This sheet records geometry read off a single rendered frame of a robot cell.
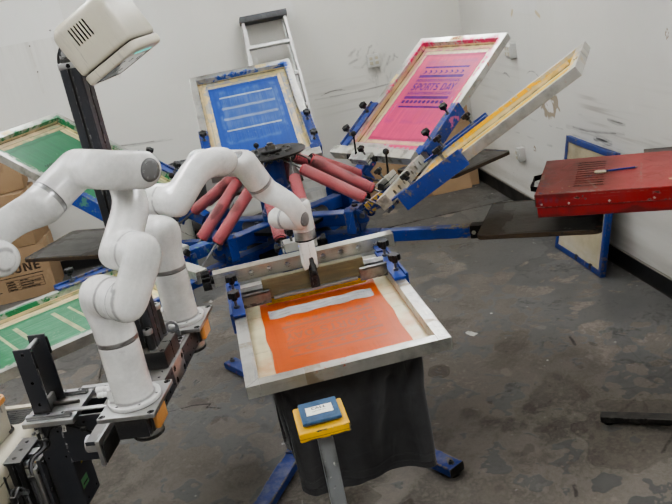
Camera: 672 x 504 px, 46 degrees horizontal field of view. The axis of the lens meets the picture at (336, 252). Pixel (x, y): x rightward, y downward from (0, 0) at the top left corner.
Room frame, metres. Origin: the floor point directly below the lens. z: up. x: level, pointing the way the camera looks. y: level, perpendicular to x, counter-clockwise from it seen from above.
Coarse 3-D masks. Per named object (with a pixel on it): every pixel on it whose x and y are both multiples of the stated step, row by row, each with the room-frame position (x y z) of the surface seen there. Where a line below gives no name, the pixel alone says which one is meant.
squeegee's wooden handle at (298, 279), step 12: (324, 264) 2.56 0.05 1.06; (336, 264) 2.56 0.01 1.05; (348, 264) 2.56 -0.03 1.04; (360, 264) 2.57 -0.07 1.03; (276, 276) 2.54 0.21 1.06; (288, 276) 2.54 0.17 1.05; (300, 276) 2.54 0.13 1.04; (324, 276) 2.55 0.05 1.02; (336, 276) 2.56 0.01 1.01; (348, 276) 2.56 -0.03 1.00; (264, 288) 2.53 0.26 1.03; (276, 288) 2.53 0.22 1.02; (288, 288) 2.54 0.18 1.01; (300, 288) 2.54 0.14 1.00
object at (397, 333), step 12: (348, 288) 2.57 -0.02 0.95; (360, 288) 2.55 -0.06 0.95; (372, 288) 2.53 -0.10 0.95; (360, 300) 2.44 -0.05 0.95; (372, 300) 2.42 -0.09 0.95; (384, 300) 2.41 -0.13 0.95; (384, 312) 2.31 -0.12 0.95; (384, 324) 2.22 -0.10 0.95; (396, 324) 2.21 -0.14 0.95; (384, 336) 2.14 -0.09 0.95; (396, 336) 2.13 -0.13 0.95; (408, 336) 2.11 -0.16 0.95; (348, 348) 2.11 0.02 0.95; (360, 348) 2.09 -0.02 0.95; (372, 348) 2.08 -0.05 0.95
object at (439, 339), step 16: (368, 256) 2.75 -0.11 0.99; (400, 288) 2.40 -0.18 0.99; (416, 304) 2.25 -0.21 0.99; (240, 320) 2.38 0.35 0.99; (432, 320) 2.12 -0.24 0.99; (240, 336) 2.26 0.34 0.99; (432, 336) 2.01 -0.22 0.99; (448, 336) 2.00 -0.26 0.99; (240, 352) 2.15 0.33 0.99; (368, 352) 1.99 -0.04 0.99; (384, 352) 1.97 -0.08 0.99; (400, 352) 1.97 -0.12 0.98; (416, 352) 1.98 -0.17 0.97; (432, 352) 1.98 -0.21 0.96; (256, 368) 2.06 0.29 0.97; (304, 368) 1.97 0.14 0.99; (320, 368) 1.95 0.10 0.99; (336, 368) 1.95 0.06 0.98; (352, 368) 1.96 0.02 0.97; (368, 368) 1.96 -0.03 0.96; (256, 384) 1.93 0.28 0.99; (272, 384) 1.93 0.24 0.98; (288, 384) 1.93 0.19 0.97; (304, 384) 1.94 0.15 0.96
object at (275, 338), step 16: (272, 304) 2.55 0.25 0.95; (288, 304) 2.53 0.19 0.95; (272, 320) 2.42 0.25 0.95; (288, 320) 2.39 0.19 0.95; (272, 336) 2.29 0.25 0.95; (272, 352) 2.18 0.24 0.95; (288, 352) 2.16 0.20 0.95; (320, 352) 2.12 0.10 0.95; (336, 352) 2.10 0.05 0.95; (288, 368) 2.05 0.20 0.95
